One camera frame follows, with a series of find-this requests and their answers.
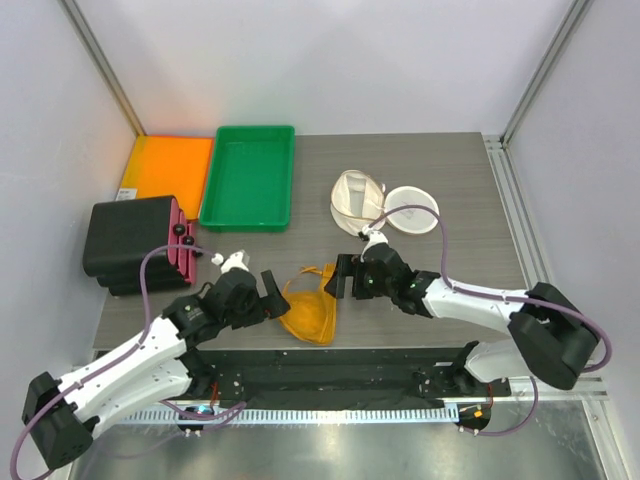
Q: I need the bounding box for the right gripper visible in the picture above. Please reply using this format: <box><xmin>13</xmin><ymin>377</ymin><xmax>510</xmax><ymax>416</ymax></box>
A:
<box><xmin>325</xmin><ymin>253</ymin><xmax>395</xmax><ymax>299</ymax></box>

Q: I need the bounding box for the orange lace bra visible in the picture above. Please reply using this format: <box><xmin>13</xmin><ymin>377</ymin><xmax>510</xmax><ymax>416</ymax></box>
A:
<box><xmin>279</xmin><ymin>263</ymin><xmax>337</xmax><ymax>346</ymax></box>

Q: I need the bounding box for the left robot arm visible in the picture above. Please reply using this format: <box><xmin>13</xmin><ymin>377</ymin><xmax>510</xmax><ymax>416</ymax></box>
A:
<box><xmin>22</xmin><ymin>268</ymin><xmax>290</xmax><ymax>470</ymax></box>

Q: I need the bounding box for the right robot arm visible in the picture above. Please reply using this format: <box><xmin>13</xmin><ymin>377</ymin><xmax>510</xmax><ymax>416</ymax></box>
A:
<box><xmin>324</xmin><ymin>243</ymin><xmax>602</xmax><ymax>395</ymax></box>

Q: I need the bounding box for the green plastic tray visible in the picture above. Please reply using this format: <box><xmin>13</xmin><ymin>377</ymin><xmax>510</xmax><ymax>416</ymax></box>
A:
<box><xmin>198</xmin><ymin>125</ymin><xmax>295</xmax><ymax>233</ymax></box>

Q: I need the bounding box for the black pink drawer unit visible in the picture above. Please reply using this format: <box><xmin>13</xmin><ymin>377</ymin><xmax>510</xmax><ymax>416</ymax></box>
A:
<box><xmin>82</xmin><ymin>196</ymin><xmax>198</xmax><ymax>297</ymax></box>

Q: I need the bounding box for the orange clip file folder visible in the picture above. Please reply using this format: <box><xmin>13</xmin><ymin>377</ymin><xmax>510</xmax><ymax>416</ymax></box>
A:
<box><xmin>116</xmin><ymin>136</ymin><xmax>214</xmax><ymax>220</ymax></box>

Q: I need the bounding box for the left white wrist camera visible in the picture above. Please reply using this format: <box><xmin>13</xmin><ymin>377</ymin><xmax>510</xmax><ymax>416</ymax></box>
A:
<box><xmin>211</xmin><ymin>250</ymin><xmax>249</xmax><ymax>274</ymax></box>

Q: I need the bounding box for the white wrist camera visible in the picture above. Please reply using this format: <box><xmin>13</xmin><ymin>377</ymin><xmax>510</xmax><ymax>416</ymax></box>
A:
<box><xmin>358</xmin><ymin>226</ymin><xmax>389</xmax><ymax>253</ymax></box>
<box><xmin>211</xmin><ymin>250</ymin><xmax>249</xmax><ymax>274</ymax></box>

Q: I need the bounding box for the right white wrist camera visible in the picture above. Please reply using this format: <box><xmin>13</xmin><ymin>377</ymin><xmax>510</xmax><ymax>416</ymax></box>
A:
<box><xmin>358</xmin><ymin>226</ymin><xmax>389</xmax><ymax>253</ymax></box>

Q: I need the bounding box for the white slotted cable duct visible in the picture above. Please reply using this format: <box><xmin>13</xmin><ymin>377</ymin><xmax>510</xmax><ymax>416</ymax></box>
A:
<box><xmin>120</xmin><ymin>403</ymin><xmax>459</xmax><ymax>426</ymax></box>

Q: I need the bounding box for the front aluminium rail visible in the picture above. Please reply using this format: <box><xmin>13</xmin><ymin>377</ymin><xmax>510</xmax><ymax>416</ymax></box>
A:
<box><xmin>60</xmin><ymin>358</ymin><xmax>610</xmax><ymax>407</ymax></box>

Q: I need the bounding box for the left aluminium frame post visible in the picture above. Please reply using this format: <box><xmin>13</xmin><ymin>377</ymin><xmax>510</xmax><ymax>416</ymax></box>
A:
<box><xmin>57</xmin><ymin>0</ymin><xmax>146</xmax><ymax>136</ymax></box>

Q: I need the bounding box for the aluminium frame post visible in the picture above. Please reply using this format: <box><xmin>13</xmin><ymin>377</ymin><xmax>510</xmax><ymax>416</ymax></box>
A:
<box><xmin>57</xmin><ymin>0</ymin><xmax>146</xmax><ymax>136</ymax></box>
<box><xmin>500</xmin><ymin>0</ymin><xmax>594</xmax><ymax>148</ymax></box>

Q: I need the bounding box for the right aluminium frame post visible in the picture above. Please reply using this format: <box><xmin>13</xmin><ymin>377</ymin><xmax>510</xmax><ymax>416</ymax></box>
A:
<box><xmin>500</xmin><ymin>0</ymin><xmax>594</xmax><ymax>148</ymax></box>

